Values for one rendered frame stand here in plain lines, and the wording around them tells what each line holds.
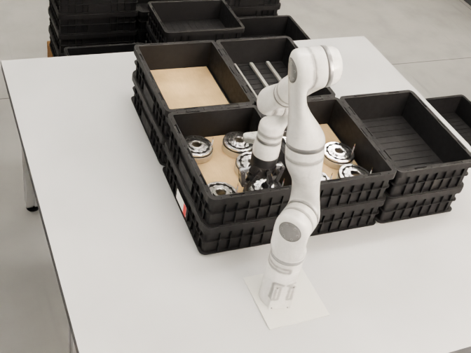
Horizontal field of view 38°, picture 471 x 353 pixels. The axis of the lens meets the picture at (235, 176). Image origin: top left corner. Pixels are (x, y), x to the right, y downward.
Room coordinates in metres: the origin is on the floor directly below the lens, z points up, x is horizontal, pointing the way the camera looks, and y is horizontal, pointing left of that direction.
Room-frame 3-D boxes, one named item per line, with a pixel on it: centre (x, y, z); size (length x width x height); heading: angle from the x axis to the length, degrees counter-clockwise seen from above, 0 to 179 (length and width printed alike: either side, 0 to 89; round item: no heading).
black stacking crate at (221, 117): (1.61, 0.02, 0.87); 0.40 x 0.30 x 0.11; 29
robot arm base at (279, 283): (1.28, -0.17, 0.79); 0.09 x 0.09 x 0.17; 18
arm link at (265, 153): (1.54, -0.06, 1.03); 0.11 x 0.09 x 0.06; 28
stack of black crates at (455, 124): (2.91, -1.03, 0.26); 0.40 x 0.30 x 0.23; 29
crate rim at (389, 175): (1.75, -0.25, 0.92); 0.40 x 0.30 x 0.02; 29
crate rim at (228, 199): (1.61, 0.02, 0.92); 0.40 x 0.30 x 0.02; 29
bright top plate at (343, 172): (1.68, -0.36, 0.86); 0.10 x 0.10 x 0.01
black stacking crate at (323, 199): (1.75, -0.25, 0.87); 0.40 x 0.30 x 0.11; 29
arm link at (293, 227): (1.28, -0.17, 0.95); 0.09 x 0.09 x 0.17; 69
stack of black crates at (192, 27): (3.00, 0.34, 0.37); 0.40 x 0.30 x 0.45; 119
